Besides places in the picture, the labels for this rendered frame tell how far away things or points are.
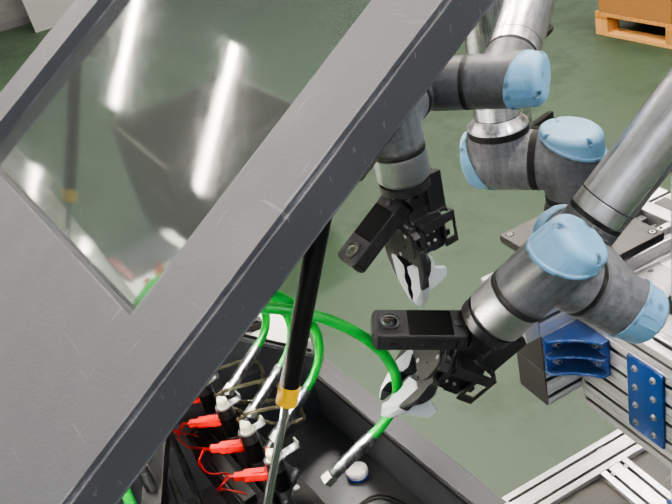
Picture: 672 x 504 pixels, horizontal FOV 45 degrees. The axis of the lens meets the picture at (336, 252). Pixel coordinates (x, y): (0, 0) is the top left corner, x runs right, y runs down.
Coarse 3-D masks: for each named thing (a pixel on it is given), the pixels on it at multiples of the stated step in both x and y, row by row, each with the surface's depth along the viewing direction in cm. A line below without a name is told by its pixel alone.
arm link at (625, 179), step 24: (648, 120) 96; (624, 144) 97; (648, 144) 95; (600, 168) 100; (624, 168) 97; (648, 168) 96; (600, 192) 99; (624, 192) 97; (648, 192) 98; (552, 216) 105; (576, 216) 100; (600, 216) 99; (624, 216) 99
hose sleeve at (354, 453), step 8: (368, 432) 108; (360, 440) 108; (368, 440) 108; (376, 440) 108; (352, 448) 109; (360, 448) 108; (368, 448) 108; (344, 456) 109; (352, 456) 108; (360, 456) 109; (336, 464) 109; (344, 464) 109; (352, 464) 109; (336, 472) 109; (344, 472) 109
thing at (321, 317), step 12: (264, 312) 95; (276, 312) 95; (288, 312) 96; (324, 312) 98; (324, 324) 98; (336, 324) 98; (348, 324) 99; (360, 336) 99; (372, 348) 101; (384, 360) 102; (396, 372) 103; (396, 384) 104; (384, 420) 107; (372, 432) 108
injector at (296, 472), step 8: (280, 464) 116; (280, 472) 117; (296, 472) 120; (280, 480) 117; (288, 480) 118; (296, 480) 120; (280, 488) 118; (288, 488) 119; (280, 496) 119; (288, 496) 120
